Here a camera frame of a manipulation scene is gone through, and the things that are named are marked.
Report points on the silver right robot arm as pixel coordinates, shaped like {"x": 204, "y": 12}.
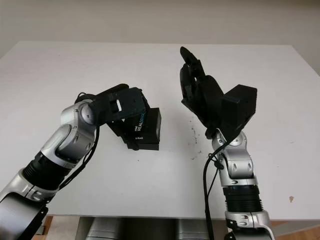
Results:
{"x": 240, "y": 175}

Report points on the white table leg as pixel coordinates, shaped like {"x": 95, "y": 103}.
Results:
{"x": 83, "y": 228}

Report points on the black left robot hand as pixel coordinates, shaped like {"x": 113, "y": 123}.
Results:
{"x": 120, "y": 130}

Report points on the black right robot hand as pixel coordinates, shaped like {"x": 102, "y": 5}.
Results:
{"x": 202, "y": 100}

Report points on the black robot waist column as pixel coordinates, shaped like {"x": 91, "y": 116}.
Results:
{"x": 148, "y": 230}

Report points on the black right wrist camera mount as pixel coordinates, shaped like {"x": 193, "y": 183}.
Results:
{"x": 240, "y": 107}

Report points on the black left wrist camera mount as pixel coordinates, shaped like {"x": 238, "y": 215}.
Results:
{"x": 127, "y": 102}

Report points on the black RealSense box lid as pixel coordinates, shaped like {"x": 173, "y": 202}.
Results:
{"x": 146, "y": 127}

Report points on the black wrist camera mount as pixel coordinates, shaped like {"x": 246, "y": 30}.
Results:
{"x": 240, "y": 107}
{"x": 127, "y": 102}

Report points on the silver robot thigh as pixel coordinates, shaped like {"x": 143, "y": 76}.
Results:
{"x": 191, "y": 230}
{"x": 103, "y": 230}

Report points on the silver left robot thigh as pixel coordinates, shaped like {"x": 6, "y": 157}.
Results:
{"x": 103, "y": 230}

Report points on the silver right robot thigh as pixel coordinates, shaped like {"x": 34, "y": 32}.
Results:
{"x": 191, "y": 230}

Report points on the black camera box base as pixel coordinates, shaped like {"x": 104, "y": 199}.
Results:
{"x": 159, "y": 125}

